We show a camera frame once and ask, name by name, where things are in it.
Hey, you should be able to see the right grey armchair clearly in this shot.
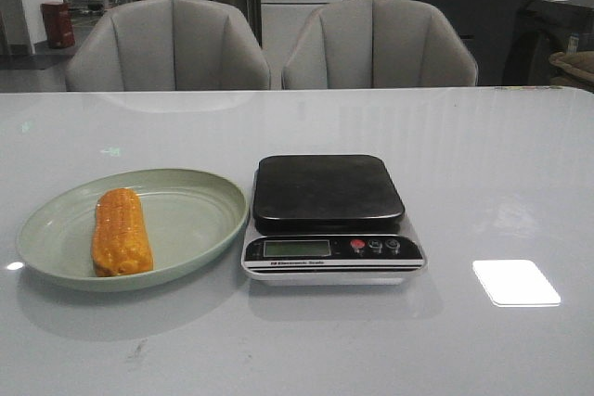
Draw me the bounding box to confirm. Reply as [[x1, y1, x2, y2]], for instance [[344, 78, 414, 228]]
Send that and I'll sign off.
[[281, 0, 478, 90]]

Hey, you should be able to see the light green plate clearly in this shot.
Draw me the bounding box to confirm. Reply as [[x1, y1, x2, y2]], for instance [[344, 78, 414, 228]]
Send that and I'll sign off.
[[17, 169, 249, 292]]

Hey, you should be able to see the grey armchair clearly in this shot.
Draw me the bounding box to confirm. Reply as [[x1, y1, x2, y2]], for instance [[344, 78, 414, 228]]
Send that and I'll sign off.
[[65, 0, 271, 92], [281, 0, 478, 90]]

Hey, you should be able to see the orange corn cob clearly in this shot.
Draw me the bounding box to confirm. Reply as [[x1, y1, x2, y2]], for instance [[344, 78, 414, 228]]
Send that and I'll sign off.
[[91, 188, 154, 277]]

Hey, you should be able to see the digital kitchen scale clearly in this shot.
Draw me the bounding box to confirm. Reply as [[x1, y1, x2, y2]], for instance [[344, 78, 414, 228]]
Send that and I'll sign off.
[[241, 154, 427, 286]]

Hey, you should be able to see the red trash bin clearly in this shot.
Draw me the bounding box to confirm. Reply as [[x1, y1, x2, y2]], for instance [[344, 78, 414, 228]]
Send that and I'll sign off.
[[41, 2, 75, 49]]

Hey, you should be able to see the left grey armchair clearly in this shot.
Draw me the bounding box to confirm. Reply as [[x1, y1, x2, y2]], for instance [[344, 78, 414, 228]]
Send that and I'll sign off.
[[65, 0, 271, 92]]

